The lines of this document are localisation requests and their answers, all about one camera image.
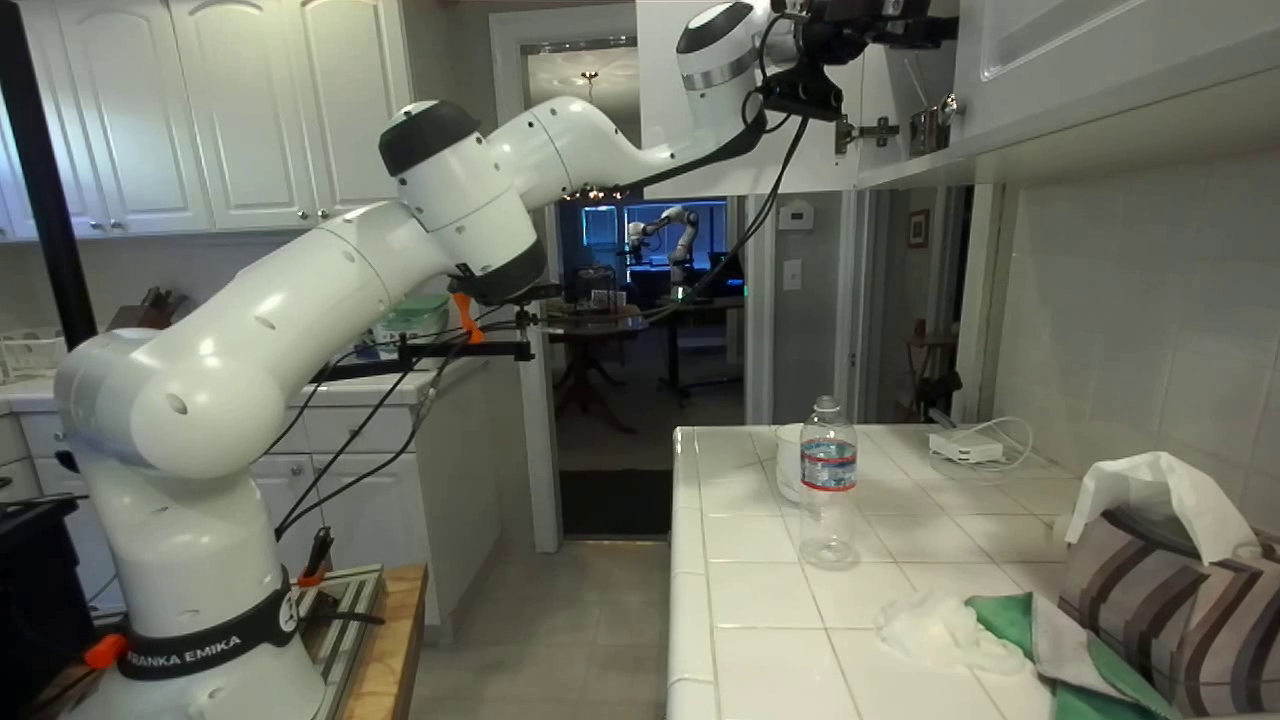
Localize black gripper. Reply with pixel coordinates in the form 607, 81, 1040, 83
794, 0, 965, 67

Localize wooden table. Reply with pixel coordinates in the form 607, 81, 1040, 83
24, 562, 433, 720

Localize black camera boom stand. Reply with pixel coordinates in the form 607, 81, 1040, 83
311, 295, 540, 387

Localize black pole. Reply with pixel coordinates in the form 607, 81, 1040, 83
0, 0, 101, 349

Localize white crumpled cloth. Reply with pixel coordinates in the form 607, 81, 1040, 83
1059, 446, 1265, 567

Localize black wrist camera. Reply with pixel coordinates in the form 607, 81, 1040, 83
755, 60, 849, 123

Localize white power adapter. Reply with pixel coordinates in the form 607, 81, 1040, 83
923, 425, 1010, 469

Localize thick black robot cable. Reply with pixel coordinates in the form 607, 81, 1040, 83
271, 72, 821, 540

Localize dark dining table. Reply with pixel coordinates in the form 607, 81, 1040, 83
546, 291, 745, 441

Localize striped oven mitt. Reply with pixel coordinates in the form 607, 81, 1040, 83
1057, 505, 1280, 720

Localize green and white cloth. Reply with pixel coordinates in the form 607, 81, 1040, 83
965, 592, 1186, 720

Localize metal frame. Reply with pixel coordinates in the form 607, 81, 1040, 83
292, 562, 393, 702

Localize dark chair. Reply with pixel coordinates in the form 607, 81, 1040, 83
906, 314, 968, 428

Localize white upper kitchen cabinets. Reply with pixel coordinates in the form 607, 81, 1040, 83
0, 0, 420, 248

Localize white wall cabinet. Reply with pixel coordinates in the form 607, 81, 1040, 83
851, 0, 1280, 191

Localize clear plastic container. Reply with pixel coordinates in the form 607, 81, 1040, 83
908, 96, 968, 159

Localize crumpled clear plastic wrap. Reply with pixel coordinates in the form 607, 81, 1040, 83
876, 584, 1059, 720

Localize black controller box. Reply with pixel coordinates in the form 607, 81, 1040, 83
0, 495, 101, 720

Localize plain white cabinet door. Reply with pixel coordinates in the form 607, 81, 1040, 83
635, 0, 938, 203

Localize metal cabinet hinge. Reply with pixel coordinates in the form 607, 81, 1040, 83
832, 111, 906, 159

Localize clear plastic water bottle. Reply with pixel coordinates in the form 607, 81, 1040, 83
798, 391, 866, 574

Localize white adapter cord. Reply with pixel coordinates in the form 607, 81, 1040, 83
957, 413, 1065, 470

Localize white base cabinet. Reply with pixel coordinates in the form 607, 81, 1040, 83
0, 353, 510, 631

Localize green tissue box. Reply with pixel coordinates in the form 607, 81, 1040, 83
373, 283, 455, 359

